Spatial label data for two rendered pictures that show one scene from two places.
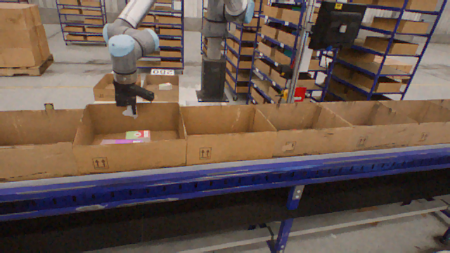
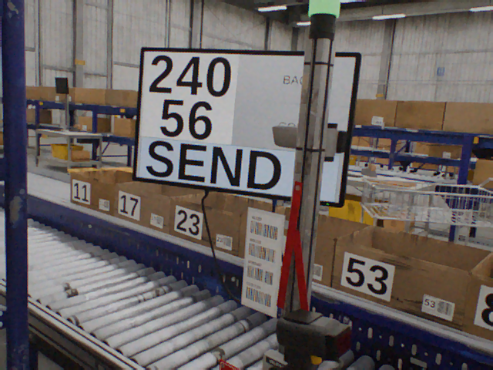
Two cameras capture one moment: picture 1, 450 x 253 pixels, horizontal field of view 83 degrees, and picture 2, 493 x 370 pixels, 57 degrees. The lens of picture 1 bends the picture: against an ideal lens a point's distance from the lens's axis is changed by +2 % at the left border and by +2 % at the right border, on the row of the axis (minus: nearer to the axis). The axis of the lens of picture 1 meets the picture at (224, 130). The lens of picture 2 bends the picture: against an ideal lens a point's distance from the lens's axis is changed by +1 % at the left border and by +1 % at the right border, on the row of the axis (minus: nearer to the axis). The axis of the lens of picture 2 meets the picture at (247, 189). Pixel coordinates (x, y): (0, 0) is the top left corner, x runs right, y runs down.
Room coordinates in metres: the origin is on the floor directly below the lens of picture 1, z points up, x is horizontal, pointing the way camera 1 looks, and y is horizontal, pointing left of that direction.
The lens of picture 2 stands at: (2.49, 0.10, 1.42)
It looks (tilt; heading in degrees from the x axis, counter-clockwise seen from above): 10 degrees down; 236
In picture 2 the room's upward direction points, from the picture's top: 4 degrees clockwise
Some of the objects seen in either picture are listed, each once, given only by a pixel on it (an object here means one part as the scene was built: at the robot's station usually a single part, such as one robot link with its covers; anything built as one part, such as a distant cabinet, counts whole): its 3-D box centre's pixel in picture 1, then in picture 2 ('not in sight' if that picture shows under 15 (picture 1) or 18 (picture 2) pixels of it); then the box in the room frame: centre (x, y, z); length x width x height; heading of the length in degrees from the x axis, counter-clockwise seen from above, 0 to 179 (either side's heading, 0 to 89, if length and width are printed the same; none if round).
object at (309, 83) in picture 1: (291, 78); not in sight; (2.68, -0.66, 0.79); 0.40 x 0.30 x 0.10; 18
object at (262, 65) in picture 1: (273, 66); not in sight; (3.13, -0.52, 0.79); 0.40 x 0.30 x 0.10; 19
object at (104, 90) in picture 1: (119, 86); not in sight; (1.93, 0.88, 0.80); 0.38 x 0.28 x 0.10; 10
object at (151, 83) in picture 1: (162, 87); not in sight; (2.01, 0.56, 0.80); 0.38 x 0.28 x 0.10; 12
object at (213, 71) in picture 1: (212, 77); not in sight; (2.05, 0.14, 0.91); 0.26 x 0.26 x 0.33; 13
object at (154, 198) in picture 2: not in sight; (164, 204); (1.62, -1.86, 0.96); 0.39 x 0.29 x 0.17; 107
